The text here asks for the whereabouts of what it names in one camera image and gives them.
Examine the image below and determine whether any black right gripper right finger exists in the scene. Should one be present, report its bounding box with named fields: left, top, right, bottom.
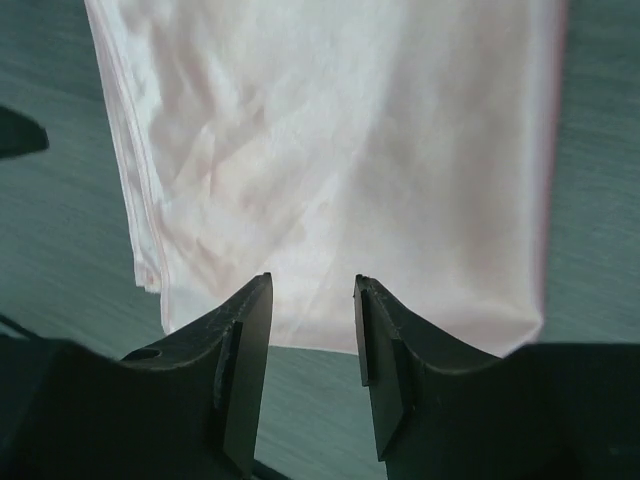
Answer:
left=354, top=276, right=639, bottom=480

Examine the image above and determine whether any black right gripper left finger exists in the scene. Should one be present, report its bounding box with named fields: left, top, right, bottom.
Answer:
left=1, top=274, right=273, bottom=479

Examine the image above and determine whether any pink satin napkin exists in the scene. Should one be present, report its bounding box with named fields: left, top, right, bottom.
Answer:
left=86, top=1, right=567, bottom=356

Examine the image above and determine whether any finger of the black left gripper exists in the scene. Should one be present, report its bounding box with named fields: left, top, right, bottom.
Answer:
left=0, top=106, right=49, bottom=160

